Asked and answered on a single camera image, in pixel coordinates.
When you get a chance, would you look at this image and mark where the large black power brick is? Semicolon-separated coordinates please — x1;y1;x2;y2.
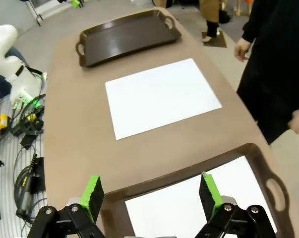
29;156;46;194

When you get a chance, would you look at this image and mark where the yellow emergency stop box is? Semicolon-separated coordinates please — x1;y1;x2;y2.
0;113;10;135

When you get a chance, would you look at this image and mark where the person in black sweater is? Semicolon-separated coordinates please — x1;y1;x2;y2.
236;0;299;146

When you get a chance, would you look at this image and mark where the small black power brick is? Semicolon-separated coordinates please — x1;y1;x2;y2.
20;135;38;150

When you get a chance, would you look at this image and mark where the black-sleeved right forearm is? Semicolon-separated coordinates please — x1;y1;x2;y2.
241;9;261;43

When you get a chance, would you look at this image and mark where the brown plastic serving tray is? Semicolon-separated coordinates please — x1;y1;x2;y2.
99;142;296;238
75;7;182;68

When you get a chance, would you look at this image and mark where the person's right hand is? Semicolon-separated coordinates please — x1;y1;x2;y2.
234;38;252;62

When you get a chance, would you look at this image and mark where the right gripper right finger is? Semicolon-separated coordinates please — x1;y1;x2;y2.
193;172;277;238

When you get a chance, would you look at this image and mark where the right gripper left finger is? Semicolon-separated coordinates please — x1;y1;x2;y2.
27;175;106;238

